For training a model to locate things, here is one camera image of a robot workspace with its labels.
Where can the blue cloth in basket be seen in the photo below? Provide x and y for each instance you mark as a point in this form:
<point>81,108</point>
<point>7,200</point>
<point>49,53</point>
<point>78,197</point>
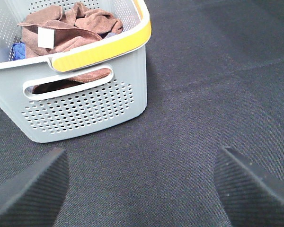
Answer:
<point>18,51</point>

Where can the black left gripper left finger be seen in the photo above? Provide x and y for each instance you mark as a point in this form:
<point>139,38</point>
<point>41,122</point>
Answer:
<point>34,197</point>

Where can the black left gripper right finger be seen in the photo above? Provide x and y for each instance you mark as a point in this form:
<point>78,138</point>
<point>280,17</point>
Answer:
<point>250,195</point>

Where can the brown microfibre towel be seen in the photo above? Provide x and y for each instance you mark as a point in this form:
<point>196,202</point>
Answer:
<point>52,30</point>

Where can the black fabric table mat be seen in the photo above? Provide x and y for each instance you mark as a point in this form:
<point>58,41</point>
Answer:
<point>215,77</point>

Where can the grey perforated laundry basket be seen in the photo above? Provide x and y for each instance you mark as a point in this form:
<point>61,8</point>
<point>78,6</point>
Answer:
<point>69,94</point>

